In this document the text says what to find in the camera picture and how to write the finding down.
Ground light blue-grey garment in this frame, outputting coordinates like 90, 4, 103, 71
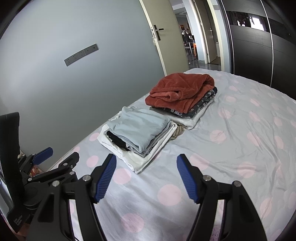
107, 106, 171, 153

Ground white folded garment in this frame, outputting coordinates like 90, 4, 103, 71
97, 111, 177, 174

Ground grey ribbed folded garment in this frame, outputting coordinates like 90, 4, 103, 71
138, 121, 175, 158

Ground polka dot bed sheet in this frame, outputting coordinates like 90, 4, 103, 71
47, 67, 296, 241

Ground tan striped folded garment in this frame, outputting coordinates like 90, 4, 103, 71
169, 124, 185, 141

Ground white folded cloth under red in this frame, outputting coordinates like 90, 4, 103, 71
149, 91, 216, 130

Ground black floral folded garment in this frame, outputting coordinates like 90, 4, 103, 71
158, 87, 218, 118

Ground rust red fleece garment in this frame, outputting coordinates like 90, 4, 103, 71
145, 73, 215, 113

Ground beige bedroom door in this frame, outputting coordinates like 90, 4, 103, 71
139, 0, 189, 76

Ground dark sliding wardrobe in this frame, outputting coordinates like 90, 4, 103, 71
219, 0, 295, 98

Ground grey wall socket strip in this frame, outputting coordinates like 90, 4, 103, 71
64, 44, 99, 66

